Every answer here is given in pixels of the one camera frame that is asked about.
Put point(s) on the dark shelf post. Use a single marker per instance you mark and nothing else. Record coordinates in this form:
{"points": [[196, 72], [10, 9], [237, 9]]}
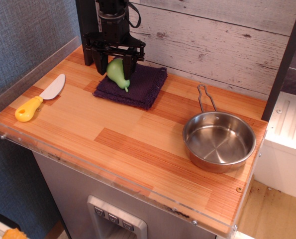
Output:
{"points": [[88, 22], [280, 77]]}

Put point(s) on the stainless steel pot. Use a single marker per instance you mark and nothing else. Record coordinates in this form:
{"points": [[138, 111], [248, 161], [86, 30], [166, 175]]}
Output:
{"points": [[217, 141]]}

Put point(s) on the green toy pear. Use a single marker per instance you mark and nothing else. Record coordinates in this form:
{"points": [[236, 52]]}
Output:
{"points": [[115, 72]]}

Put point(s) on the silver toy fridge cabinet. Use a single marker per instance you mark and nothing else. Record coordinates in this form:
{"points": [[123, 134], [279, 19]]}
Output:
{"points": [[70, 190]]}

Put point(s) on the yellow-handled toy knife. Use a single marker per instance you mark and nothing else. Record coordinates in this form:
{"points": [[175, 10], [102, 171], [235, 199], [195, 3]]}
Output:
{"points": [[26, 112]]}

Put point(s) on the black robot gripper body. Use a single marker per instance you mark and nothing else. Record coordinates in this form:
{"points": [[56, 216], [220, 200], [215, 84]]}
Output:
{"points": [[115, 39]]}

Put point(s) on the silver dispenser panel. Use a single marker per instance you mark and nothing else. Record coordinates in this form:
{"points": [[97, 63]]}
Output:
{"points": [[111, 222]]}

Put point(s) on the dark left shelf post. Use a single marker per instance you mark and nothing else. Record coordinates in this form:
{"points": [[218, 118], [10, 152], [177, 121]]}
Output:
{"points": [[88, 22]]}

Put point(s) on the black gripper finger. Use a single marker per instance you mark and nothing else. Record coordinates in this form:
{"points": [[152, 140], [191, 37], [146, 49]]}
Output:
{"points": [[129, 65], [101, 60]]}

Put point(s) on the clear acrylic guard rail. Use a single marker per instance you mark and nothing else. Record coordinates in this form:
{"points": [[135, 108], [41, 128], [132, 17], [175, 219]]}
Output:
{"points": [[148, 162]]}

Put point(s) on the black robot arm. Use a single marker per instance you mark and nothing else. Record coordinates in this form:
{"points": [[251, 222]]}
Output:
{"points": [[113, 10]]}

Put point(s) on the purple folded cloth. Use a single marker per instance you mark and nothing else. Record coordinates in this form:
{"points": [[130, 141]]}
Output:
{"points": [[145, 85]]}

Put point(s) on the orange and black object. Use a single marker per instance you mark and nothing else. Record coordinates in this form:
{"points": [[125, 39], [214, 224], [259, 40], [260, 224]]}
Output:
{"points": [[14, 234]]}

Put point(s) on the dark right shelf post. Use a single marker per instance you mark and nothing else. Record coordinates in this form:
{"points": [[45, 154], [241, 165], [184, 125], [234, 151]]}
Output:
{"points": [[280, 77]]}

